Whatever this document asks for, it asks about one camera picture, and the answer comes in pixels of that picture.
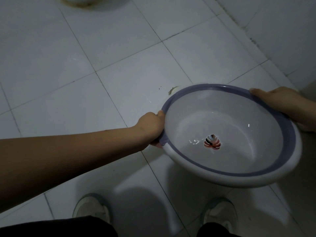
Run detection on person's left hand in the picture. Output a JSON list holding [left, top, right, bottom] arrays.
[[133, 110, 166, 149]]

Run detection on person's right hand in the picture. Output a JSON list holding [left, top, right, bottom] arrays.
[[249, 87, 312, 132]]

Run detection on white basin with purple rim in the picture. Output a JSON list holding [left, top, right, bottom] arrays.
[[158, 83, 303, 188]]

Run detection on person's right forearm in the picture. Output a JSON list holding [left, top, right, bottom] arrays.
[[304, 96, 316, 133]]

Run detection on person's left forearm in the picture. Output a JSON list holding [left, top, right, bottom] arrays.
[[0, 126, 146, 213]]

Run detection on person's right white shoe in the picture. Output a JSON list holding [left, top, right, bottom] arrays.
[[200, 197, 238, 232]]

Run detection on person's white shoe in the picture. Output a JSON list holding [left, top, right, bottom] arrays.
[[72, 193, 111, 224], [200, 197, 238, 232]]

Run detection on person's left white shoe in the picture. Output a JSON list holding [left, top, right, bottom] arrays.
[[72, 193, 111, 224]]

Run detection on white toilet base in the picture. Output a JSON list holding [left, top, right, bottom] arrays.
[[57, 0, 99, 6]]

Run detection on person's black trousers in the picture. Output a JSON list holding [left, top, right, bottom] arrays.
[[0, 216, 242, 237]]

